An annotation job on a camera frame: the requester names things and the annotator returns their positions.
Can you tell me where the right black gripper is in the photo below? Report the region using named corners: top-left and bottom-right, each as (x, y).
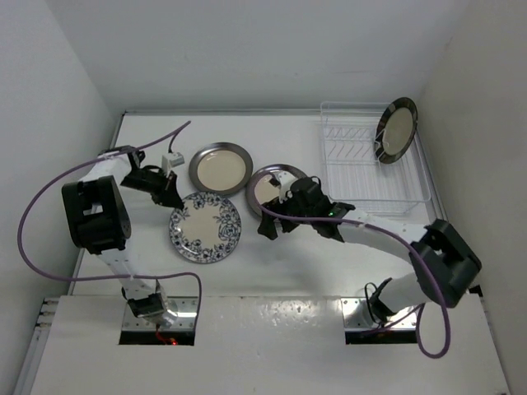
top-left (258, 192), bottom-right (315, 240)

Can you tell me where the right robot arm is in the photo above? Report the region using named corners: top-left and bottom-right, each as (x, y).
top-left (258, 172), bottom-right (482, 324)

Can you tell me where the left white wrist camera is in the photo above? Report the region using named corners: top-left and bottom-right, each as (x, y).
top-left (161, 152), bottom-right (184, 174)

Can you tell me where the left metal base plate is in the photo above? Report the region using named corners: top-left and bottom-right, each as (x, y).
top-left (121, 297), bottom-right (198, 332)

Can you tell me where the blue floral plate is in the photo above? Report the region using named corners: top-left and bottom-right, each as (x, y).
top-left (168, 192), bottom-right (241, 264)

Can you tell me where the grey rim plate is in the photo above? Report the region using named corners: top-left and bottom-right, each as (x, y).
top-left (245, 164), bottom-right (307, 220)
top-left (188, 142), bottom-right (254, 196)

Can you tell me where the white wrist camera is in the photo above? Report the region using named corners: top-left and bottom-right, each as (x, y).
top-left (161, 152), bottom-right (184, 174)
top-left (269, 171), bottom-right (297, 202)

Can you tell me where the metal base plate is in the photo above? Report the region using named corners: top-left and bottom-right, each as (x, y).
top-left (121, 297), bottom-right (198, 332)
top-left (340, 297), bottom-right (417, 332)

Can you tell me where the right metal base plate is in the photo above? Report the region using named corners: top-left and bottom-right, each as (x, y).
top-left (340, 297), bottom-right (417, 332)

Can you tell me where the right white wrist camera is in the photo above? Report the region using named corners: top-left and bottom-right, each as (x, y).
top-left (269, 171), bottom-right (297, 202)

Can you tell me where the white wire dish rack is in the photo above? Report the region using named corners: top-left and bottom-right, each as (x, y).
top-left (320, 101), bottom-right (431, 216)

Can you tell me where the brown striped rim plate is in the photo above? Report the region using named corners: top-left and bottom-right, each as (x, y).
top-left (374, 97), bottom-right (418, 165)

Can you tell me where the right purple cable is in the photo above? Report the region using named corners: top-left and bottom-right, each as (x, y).
top-left (254, 193), bottom-right (452, 358)

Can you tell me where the grey rim plate right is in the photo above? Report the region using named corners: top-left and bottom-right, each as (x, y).
top-left (245, 164), bottom-right (307, 220)

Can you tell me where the purple cable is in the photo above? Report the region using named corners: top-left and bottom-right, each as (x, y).
top-left (18, 120), bottom-right (203, 326)
top-left (254, 193), bottom-right (452, 358)

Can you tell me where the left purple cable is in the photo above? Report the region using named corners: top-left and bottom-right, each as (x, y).
top-left (18, 120), bottom-right (203, 326)

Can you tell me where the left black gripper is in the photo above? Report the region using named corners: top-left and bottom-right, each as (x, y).
top-left (119, 167), bottom-right (184, 209)

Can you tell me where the grey rim plate left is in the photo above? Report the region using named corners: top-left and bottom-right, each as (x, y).
top-left (188, 142), bottom-right (254, 196)

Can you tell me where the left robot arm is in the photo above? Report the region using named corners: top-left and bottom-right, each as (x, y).
top-left (61, 146), bottom-right (184, 328)

